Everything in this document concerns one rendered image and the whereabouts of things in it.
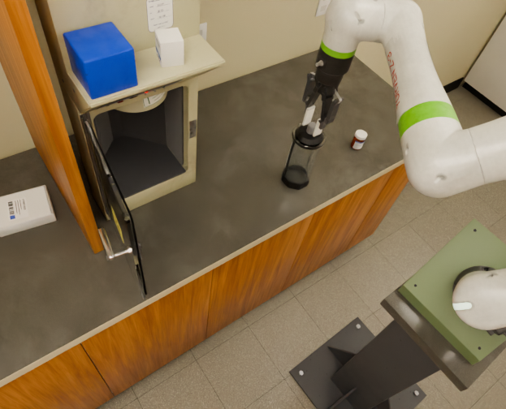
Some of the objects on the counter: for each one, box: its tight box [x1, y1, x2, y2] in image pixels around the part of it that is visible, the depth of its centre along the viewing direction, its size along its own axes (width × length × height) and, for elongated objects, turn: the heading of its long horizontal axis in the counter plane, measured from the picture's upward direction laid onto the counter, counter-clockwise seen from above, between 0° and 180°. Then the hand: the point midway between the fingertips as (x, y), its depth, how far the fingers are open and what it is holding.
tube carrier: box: [283, 123, 326, 184], centre depth 145 cm, size 11×11×21 cm
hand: (313, 122), depth 132 cm, fingers open, 5 cm apart
